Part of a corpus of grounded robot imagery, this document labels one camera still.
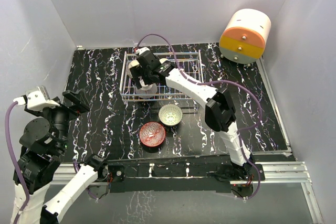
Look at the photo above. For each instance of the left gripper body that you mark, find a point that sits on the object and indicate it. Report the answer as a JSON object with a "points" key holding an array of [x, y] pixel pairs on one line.
{"points": [[58, 104]]}

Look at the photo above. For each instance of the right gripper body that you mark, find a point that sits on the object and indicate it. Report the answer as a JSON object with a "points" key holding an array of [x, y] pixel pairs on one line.
{"points": [[146, 77]]}

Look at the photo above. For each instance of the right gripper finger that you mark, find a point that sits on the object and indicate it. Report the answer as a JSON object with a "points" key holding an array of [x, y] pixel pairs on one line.
{"points": [[139, 83], [137, 72]]}

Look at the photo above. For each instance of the brown spoke patterned bowl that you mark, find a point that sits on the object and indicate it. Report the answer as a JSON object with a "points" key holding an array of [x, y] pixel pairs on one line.
{"points": [[131, 65]]}

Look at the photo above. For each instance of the purple striped bowl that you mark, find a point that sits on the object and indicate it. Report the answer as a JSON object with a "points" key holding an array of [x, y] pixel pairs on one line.
{"points": [[147, 92]]}

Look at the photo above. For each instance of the brown scale patterned bowl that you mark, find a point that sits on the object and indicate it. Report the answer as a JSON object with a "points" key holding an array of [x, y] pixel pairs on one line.
{"points": [[164, 63]]}

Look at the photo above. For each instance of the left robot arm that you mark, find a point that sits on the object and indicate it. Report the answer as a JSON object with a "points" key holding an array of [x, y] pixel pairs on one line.
{"points": [[44, 140]]}

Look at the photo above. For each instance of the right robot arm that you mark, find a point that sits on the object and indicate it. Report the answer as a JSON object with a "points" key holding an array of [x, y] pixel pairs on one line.
{"points": [[220, 116]]}

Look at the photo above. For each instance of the green patterned bowl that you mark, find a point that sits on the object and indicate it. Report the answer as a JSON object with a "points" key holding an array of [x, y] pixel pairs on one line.
{"points": [[170, 114]]}

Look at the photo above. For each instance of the red patterned bowl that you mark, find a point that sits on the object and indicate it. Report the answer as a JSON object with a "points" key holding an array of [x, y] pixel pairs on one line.
{"points": [[152, 134]]}

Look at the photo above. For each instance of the round drawer cabinet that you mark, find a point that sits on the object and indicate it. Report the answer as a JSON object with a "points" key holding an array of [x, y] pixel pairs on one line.
{"points": [[245, 36]]}

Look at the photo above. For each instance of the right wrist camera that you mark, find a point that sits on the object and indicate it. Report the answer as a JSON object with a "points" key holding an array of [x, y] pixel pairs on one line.
{"points": [[140, 51]]}

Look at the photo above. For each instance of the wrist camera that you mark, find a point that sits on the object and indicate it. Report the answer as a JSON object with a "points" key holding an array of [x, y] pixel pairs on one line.
{"points": [[140, 51], [36, 99]]}

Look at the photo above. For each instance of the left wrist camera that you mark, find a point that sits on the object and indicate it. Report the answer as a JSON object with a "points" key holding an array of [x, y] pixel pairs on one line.
{"points": [[36, 99]]}

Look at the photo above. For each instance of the white wire dish rack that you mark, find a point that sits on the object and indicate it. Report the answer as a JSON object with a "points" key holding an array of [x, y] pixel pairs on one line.
{"points": [[189, 62]]}

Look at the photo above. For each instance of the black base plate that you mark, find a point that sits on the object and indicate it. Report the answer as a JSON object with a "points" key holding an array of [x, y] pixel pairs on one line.
{"points": [[190, 173]]}

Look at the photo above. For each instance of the aluminium frame rail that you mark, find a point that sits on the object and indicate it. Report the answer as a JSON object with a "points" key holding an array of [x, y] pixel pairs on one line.
{"points": [[287, 171]]}

